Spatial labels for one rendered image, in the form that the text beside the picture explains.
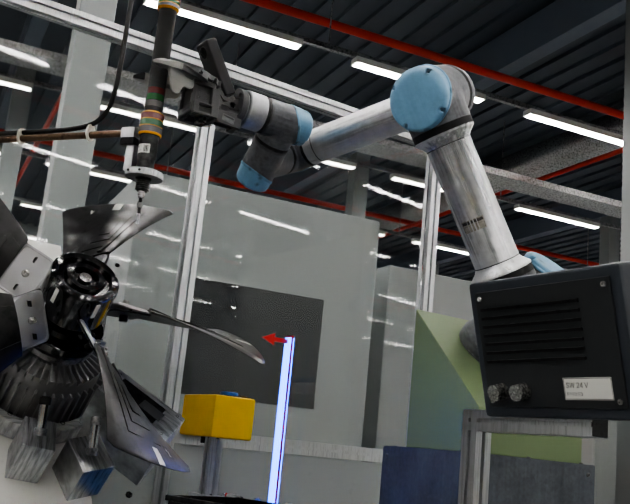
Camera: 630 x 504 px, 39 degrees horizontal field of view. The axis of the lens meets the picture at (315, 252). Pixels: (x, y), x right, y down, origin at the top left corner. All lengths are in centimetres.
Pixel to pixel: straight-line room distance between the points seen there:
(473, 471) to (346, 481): 142
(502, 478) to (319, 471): 105
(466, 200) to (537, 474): 53
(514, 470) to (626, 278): 68
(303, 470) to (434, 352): 95
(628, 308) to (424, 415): 75
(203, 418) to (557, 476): 74
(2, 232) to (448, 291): 416
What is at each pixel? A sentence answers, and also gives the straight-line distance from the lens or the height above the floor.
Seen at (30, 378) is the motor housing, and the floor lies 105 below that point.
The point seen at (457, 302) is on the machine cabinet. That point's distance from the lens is 554.
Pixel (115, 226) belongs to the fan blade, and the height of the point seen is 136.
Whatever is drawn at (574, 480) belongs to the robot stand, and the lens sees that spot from 181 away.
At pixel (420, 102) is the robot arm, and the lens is 161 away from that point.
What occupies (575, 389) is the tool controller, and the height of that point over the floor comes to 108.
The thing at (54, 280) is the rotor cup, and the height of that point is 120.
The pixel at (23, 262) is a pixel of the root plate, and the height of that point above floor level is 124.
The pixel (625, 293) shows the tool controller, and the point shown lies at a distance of 112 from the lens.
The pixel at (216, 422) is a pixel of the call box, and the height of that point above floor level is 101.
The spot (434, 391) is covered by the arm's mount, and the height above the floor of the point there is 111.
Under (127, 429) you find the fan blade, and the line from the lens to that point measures 137.
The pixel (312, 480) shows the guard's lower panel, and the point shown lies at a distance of 265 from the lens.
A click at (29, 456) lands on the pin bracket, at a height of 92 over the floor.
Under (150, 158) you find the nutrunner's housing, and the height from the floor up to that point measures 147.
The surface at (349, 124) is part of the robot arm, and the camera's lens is 185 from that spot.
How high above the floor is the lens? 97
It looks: 13 degrees up
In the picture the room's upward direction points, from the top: 6 degrees clockwise
